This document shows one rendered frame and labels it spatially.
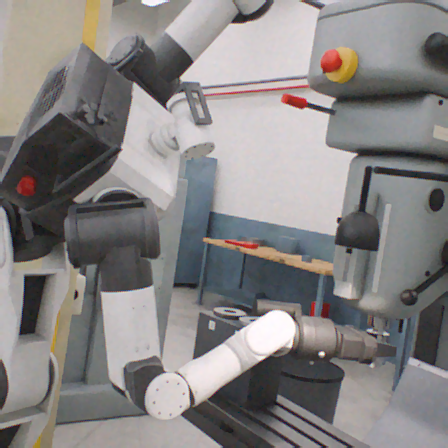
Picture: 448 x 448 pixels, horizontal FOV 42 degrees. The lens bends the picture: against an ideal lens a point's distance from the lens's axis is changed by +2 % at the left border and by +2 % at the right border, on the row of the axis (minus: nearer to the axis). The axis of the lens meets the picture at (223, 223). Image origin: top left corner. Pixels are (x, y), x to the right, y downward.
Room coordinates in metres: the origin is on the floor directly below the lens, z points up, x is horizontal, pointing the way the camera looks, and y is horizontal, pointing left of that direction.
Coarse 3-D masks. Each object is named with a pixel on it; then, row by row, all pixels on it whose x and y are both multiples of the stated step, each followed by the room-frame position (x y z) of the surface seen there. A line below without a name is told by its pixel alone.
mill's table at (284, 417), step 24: (192, 408) 1.46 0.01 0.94; (216, 408) 1.39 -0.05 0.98; (240, 408) 1.41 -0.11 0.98; (264, 408) 1.43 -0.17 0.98; (288, 408) 1.45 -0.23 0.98; (216, 432) 1.38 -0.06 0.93; (240, 432) 1.31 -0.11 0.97; (264, 432) 1.28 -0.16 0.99; (288, 432) 1.30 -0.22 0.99; (312, 432) 1.32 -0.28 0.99; (336, 432) 1.35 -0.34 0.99
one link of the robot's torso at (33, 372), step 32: (0, 224) 1.24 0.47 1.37; (0, 256) 1.22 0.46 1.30; (64, 256) 1.34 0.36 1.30; (0, 288) 1.23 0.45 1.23; (32, 288) 1.31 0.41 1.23; (64, 288) 1.33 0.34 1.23; (0, 320) 1.26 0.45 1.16; (32, 320) 1.32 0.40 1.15; (0, 352) 1.25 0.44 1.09; (32, 352) 1.27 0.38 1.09; (0, 384) 1.22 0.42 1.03; (32, 384) 1.27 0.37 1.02
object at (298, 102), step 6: (282, 96) 1.10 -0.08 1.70; (288, 96) 1.10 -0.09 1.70; (294, 96) 1.11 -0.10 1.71; (282, 102) 1.11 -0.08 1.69; (288, 102) 1.10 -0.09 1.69; (294, 102) 1.11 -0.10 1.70; (300, 102) 1.11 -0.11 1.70; (306, 102) 1.12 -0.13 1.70; (300, 108) 1.13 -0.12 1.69; (306, 108) 1.14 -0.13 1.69; (312, 108) 1.14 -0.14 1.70; (318, 108) 1.15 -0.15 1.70; (324, 108) 1.16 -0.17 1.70; (330, 108) 1.18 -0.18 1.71; (330, 114) 1.18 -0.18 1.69
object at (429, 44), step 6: (432, 36) 0.95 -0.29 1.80; (438, 36) 0.94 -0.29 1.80; (444, 36) 0.94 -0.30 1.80; (426, 42) 0.96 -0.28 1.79; (432, 42) 0.95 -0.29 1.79; (438, 42) 0.94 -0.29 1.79; (444, 42) 0.94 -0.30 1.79; (426, 48) 0.96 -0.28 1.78; (432, 48) 0.95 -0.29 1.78; (438, 48) 0.94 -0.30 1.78; (444, 48) 0.94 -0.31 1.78; (432, 54) 0.95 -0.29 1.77; (438, 54) 0.95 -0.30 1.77; (444, 54) 0.95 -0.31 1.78; (444, 60) 0.98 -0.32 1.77
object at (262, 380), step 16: (208, 320) 1.53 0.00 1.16; (224, 320) 1.50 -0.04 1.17; (240, 320) 1.47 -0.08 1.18; (208, 336) 1.52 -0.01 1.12; (224, 336) 1.48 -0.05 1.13; (208, 352) 1.52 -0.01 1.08; (256, 368) 1.42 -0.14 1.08; (272, 368) 1.46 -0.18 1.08; (240, 384) 1.42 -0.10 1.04; (256, 384) 1.42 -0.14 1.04; (272, 384) 1.47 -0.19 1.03; (240, 400) 1.42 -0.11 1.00; (256, 400) 1.43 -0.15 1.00; (272, 400) 1.47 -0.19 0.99
